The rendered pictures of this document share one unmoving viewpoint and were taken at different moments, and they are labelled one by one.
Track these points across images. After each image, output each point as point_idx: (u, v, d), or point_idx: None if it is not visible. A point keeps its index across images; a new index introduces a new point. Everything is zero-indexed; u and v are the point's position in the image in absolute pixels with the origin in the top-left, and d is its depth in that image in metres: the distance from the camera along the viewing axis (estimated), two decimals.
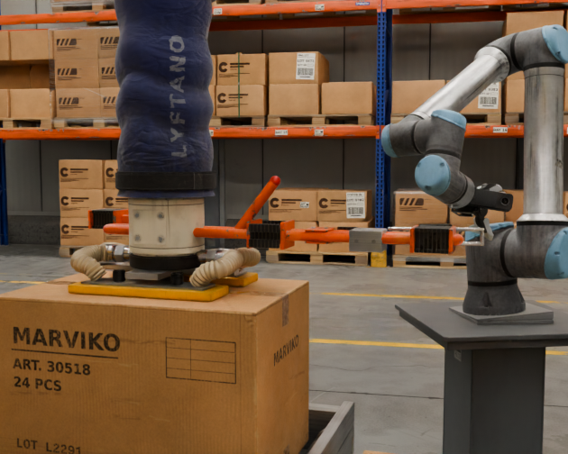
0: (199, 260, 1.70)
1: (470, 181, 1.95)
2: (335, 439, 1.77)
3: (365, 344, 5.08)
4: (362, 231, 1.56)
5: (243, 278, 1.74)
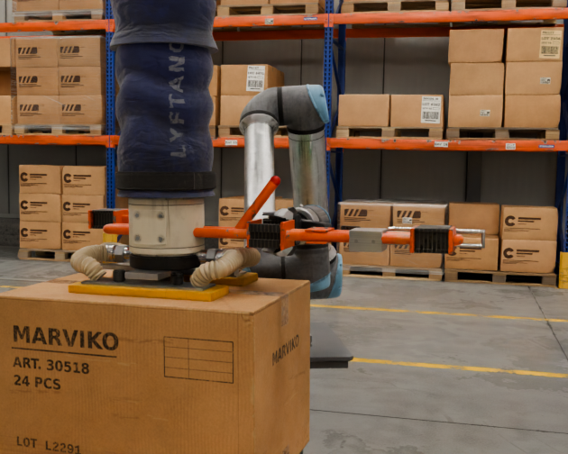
0: (199, 260, 1.70)
1: None
2: None
3: None
4: (362, 231, 1.56)
5: (243, 278, 1.74)
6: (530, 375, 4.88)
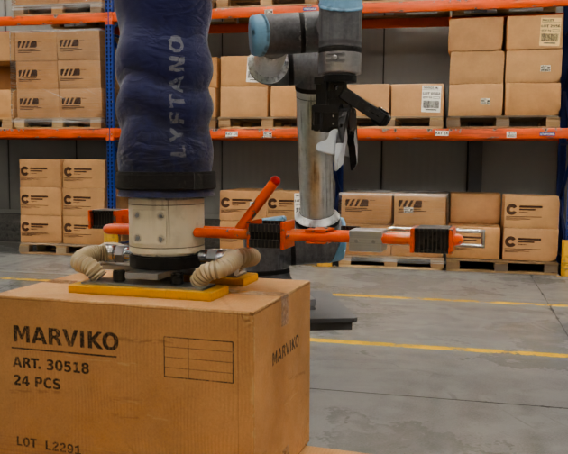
0: (199, 260, 1.70)
1: None
2: None
3: None
4: (362, 231, 1.56)
5: (243, 278, 1.74)
6: (534, 355, 4.87)
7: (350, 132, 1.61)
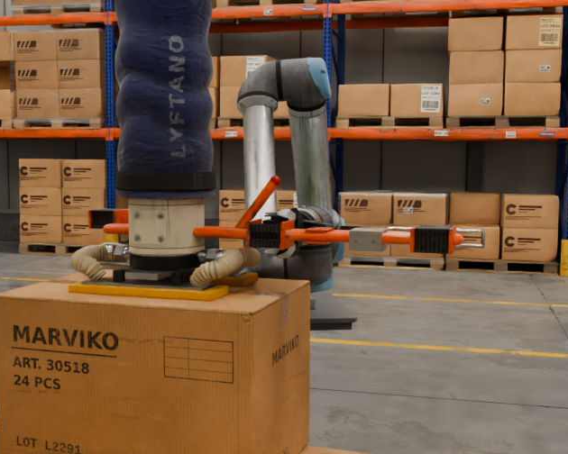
0: (199, 260, 1.70)
1: None
2: None
3: None
4: (362, 231, 1.56)
5: (243, 278, 1.74)
6: (533, 355, 4.87)
7: None
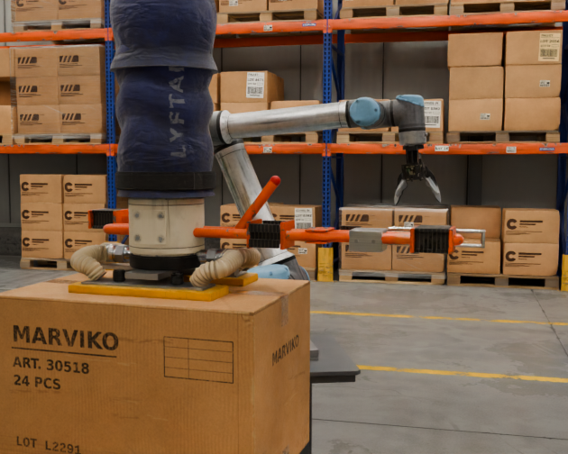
0: (199, 260, 1.70)
1: None
2: None
3: None
4: (362, 231, 1.56)
5: (243, 278, 1.74)
6: (535, 380, 4.88)
7: (413, 180, 2.59)
